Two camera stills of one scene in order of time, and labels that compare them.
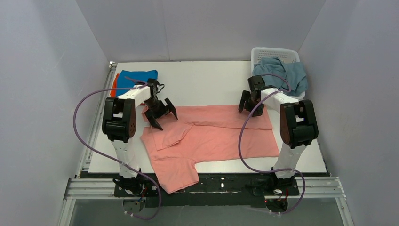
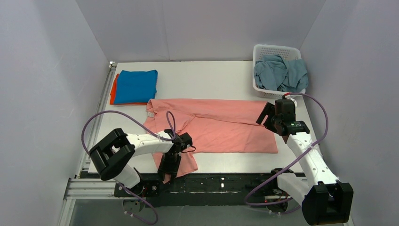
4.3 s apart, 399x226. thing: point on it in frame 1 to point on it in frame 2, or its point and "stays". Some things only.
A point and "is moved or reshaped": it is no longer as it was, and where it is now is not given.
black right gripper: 251,101 to 269,117
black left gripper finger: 171,107 to 161,176
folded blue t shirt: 127,79 stays
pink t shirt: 203,133 is moved or reshaped
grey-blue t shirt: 290,77 stays
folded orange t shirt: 113,92 stays
